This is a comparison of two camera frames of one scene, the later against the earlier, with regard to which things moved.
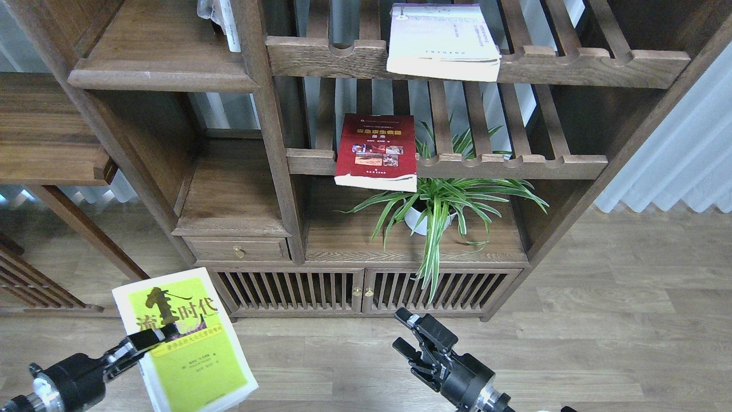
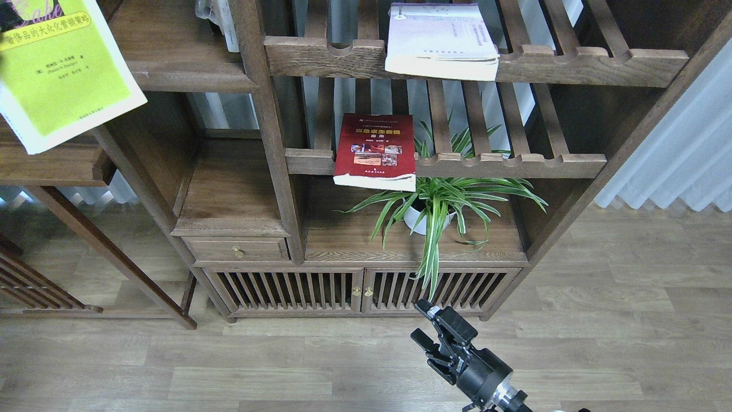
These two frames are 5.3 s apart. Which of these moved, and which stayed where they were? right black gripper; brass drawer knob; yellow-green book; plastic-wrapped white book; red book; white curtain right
Moved: right black gripper; yellow-green book
Stayed: plastic-wrapped white book; red book; brass drawer knob; white curtain right
